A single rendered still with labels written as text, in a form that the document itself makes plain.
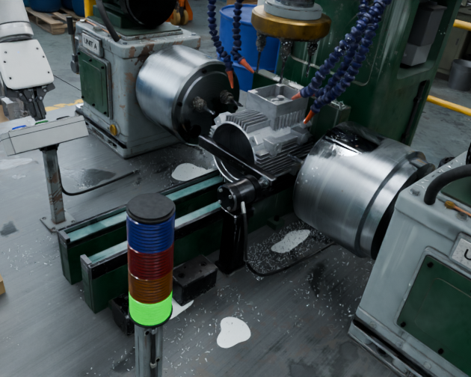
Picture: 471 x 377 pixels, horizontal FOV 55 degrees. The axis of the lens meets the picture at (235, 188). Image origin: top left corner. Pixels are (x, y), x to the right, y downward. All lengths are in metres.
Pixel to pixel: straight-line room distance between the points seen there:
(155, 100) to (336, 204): 0.61
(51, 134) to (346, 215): 0.66
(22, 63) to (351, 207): 0.75
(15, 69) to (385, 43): 0.83
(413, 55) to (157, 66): 0.68
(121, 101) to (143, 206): 0.89
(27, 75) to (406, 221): 0.83
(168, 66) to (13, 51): 0.39
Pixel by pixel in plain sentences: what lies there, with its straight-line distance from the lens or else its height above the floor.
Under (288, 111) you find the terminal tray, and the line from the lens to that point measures 1.13.
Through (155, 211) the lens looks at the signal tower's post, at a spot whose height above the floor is 1.22.
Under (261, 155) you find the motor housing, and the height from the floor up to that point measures 1.04.
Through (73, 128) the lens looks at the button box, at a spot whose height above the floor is 1.06.
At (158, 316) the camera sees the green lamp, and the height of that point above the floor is 1.05.
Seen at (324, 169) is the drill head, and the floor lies 1.11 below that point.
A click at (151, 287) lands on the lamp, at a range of 0.62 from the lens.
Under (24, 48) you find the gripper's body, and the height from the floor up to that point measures 1.22.
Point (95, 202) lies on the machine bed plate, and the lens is 1.30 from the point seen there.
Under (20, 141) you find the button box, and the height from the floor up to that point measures 1.06.
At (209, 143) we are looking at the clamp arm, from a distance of 1.12.
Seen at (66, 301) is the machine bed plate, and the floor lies 0.80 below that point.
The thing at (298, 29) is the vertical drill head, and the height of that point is 1.32.
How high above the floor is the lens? 1.55
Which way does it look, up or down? 33 degrees down
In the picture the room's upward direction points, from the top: 7 degrees clockwise
